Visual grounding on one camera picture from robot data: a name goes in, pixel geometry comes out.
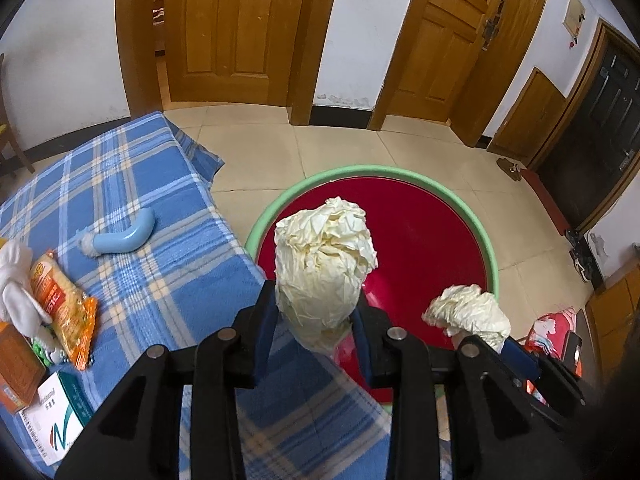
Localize blue plaid blanket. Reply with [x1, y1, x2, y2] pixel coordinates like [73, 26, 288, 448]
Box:
[0, 111, 393, 480]

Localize wooden door frame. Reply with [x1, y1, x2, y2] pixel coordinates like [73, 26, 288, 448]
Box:
[369, 0, 556, 148]
[116, 0, 343, 126]

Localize light blue curved tube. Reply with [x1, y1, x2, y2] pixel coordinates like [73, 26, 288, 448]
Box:
[80, 208, 157, 259]

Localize large cream paper ball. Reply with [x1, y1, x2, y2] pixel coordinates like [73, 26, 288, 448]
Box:
[274, 197, 379, 353]

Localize wooden cabinet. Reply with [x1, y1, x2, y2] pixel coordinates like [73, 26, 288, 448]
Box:
[585, 265, 640, 361]

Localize red patterned bag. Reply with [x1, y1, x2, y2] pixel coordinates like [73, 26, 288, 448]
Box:
[525, 308, 578, 406]

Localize wooden panel door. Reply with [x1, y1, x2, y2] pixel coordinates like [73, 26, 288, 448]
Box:
[165, 0, 313, 108]
[385, 0, 518, 123]

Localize orange snack packet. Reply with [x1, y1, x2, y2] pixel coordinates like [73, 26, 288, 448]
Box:
[28, 249, 98, 372]

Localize white plush toy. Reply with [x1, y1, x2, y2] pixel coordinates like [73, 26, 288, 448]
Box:
[0, 238, 63, 361]

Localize red basin with green rim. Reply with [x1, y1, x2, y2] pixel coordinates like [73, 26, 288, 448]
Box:
[245, 163, 502, 403]

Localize low wooden panel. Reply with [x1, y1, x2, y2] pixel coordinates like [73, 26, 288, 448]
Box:
[487, 66, 568, 166]

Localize green wrapper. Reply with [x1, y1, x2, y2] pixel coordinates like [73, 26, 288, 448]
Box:
[32, 340, 66, 366]

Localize brown slippers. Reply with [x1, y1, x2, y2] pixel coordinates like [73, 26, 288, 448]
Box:
[496, 157, 522, 182]

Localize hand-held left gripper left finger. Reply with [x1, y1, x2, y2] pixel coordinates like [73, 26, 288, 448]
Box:
[54, 280, 278, 480]

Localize dark metal door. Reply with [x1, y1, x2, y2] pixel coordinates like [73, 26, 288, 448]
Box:
[537, 50, 640, 221]

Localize white box with green print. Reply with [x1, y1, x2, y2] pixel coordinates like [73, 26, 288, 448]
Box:
[20, 371, 96, 466]

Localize black shoes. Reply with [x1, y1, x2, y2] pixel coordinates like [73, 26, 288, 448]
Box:
[566, 229, 606, 283]

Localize cream wall box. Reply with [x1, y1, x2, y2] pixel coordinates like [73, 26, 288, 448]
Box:
[562, 0, 587, 36]

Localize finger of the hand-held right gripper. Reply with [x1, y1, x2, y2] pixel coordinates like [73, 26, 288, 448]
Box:
[501, 339, 542, 387]

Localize small cream paper ball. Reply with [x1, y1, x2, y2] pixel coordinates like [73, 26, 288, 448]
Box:
[421, 284, 512, 352]

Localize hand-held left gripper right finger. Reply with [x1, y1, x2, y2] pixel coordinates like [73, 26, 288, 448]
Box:
[350, 305, 576, 480]

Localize orange cardboard box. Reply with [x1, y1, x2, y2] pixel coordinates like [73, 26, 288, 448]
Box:
[0, 322, 47, 415]

